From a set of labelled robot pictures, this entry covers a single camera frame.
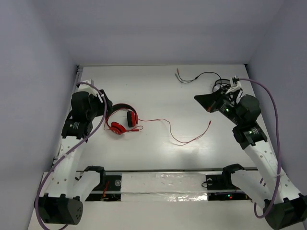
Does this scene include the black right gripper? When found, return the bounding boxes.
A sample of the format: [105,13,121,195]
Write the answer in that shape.
[194,87,243,126]

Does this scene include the red black headphones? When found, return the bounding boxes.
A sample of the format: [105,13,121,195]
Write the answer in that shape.
[104,103,142,135]

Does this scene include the thin red headphone cable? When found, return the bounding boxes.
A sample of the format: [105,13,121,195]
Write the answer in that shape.
[103,117,213,147]

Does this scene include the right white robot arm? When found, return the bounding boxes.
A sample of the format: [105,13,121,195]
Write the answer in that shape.
[194,90,307,230]

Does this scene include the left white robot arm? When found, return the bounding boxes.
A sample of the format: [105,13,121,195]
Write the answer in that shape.
[34,86,112,230]

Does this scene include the white black headphones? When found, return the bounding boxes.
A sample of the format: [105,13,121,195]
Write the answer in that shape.
[212,79,231,92]

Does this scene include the silver foil covered panel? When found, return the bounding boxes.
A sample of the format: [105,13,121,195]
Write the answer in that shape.
[120,172,208,202]

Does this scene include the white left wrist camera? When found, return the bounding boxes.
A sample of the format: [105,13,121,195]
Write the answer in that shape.
[77,79,104,102]

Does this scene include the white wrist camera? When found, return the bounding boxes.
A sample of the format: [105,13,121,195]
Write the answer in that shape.
[226,75,242,94]
[77,79,104,102]

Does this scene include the black audio splitter cable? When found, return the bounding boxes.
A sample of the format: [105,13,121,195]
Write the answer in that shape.
[175,68,223,85]

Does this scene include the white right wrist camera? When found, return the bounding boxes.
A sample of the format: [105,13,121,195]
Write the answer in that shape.
[226,75,242,94]

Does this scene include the metal side rail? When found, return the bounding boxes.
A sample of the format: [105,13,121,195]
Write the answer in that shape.
[52,65,83,166]

